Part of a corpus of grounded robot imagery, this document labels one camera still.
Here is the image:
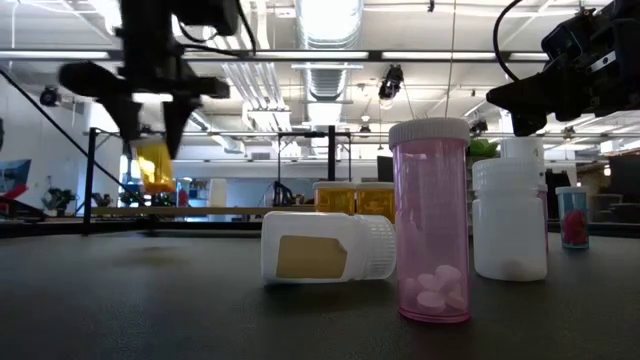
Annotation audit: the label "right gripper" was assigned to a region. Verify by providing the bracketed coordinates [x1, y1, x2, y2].
[487, 0, 640, 137]

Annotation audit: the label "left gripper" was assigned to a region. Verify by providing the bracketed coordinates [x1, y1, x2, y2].
[58, 0, 231, 159]

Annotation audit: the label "small translucent white bottle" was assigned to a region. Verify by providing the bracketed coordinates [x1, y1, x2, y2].
[208, 178, 229, 209]

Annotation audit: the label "blue vial red pills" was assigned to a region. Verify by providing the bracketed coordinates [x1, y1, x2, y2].
[555, 185, 591, 250]

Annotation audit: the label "white plastic pill bottle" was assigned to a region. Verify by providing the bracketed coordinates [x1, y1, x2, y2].
[471, 157, 549, 282]

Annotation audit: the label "pink vial pale tablets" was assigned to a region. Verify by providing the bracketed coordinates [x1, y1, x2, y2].
[388, 117, 473, 325]

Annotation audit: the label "white bottle tan label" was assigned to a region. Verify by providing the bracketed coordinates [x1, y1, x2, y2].
[259, 210, 398, 286]

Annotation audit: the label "white building column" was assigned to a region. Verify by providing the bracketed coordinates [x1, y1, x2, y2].
[499, 135, 546, 186]

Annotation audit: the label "black computer monitor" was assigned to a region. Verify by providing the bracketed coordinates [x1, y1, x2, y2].
[376, 155, 396, 184]
[608, 155, 640, 196]

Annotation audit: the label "black table mat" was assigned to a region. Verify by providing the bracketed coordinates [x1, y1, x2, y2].
[0, 230, 640, 360]

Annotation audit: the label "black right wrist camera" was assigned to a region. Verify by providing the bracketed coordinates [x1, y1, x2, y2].
[541, 19, 589, 65]

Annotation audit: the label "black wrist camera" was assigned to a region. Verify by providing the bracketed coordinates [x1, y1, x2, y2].
[172, 0, 242, 37]
[541, 19, 589, 65]

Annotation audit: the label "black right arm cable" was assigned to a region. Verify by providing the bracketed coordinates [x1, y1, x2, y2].
[492, 0, 524, 84]

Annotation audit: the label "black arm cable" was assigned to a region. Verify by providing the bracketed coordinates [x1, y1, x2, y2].
[177, 0, 259, 57]
[492, 0, 524, 84]

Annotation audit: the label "wooden shelf black frame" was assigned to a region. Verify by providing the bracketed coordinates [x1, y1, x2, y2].
[82, 124, 354, 237]

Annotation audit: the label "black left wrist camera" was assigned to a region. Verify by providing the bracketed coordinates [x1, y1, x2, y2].
[172, 0, 242, 37]

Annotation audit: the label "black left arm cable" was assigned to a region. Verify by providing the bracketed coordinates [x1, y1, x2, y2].
[177, 0, 259, 57]

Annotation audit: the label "black hanging camera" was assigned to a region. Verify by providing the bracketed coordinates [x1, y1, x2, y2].
[377, 63, 405, 101]

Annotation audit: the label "black aluminium rig frame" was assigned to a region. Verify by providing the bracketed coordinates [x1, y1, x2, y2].
[0, 67, 640, 240]

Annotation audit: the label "blue wall poster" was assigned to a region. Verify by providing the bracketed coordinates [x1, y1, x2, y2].
[0, 158, 32, 194]

